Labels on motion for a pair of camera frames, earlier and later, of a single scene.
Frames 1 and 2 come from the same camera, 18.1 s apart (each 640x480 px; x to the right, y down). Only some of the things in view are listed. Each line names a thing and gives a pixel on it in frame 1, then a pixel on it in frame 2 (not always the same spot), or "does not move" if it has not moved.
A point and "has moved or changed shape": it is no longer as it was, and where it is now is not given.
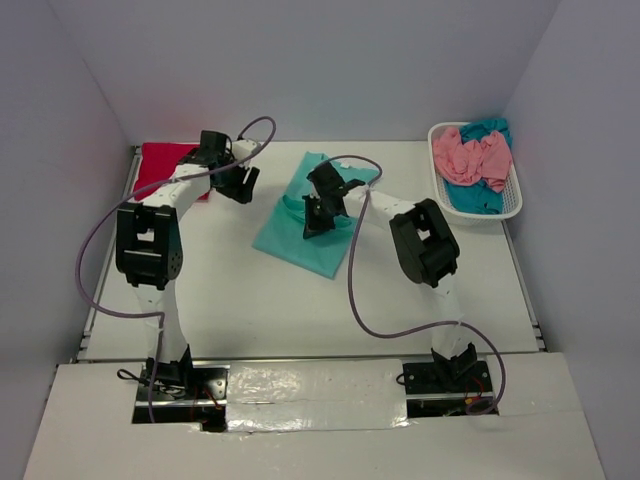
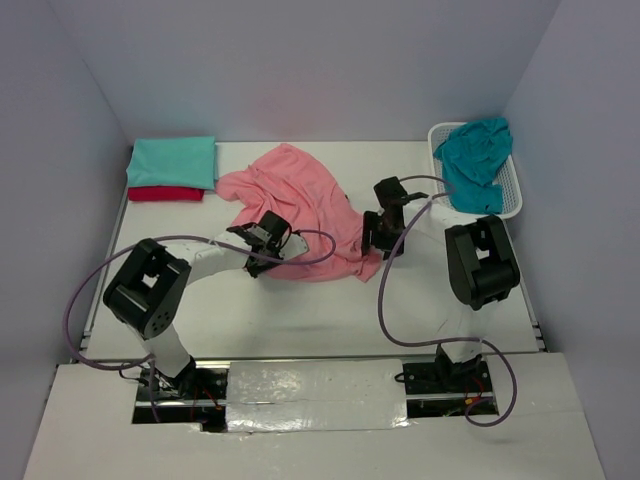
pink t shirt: (469, 162) -> (292, 181)
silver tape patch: (324, 395) does not move
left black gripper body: (233, 179) -> (255, 269)
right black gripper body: (319, 208) -> (385, 236)
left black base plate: (200, 399) does not move
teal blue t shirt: (480, 197) does not move
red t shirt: (158, 161) has moved or changed shape
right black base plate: (428, 396) does not move
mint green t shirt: (282, 235) -> (182, 162)
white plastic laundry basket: (512, 202) does not move
